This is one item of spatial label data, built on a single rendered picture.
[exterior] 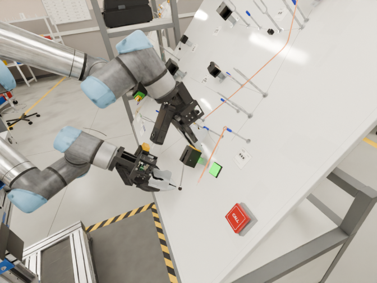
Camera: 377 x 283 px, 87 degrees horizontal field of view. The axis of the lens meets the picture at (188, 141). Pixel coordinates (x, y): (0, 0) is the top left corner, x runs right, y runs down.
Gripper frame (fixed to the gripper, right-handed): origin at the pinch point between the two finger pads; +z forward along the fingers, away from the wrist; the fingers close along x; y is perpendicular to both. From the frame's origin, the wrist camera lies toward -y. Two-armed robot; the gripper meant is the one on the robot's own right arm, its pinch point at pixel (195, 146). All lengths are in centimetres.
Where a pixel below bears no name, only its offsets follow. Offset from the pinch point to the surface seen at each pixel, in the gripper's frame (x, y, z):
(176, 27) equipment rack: 81, 54, -22
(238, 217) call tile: -23.3, -6.7, 7.1
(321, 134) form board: -29.0, 17.5, -0.3
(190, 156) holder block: -2.1, -3.4, -0.1
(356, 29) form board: -24.7, 40.3, -10.8
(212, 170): -5.9, -1.2, 7.2
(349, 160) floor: 35, 133, 170
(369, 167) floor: 20, 137, 175
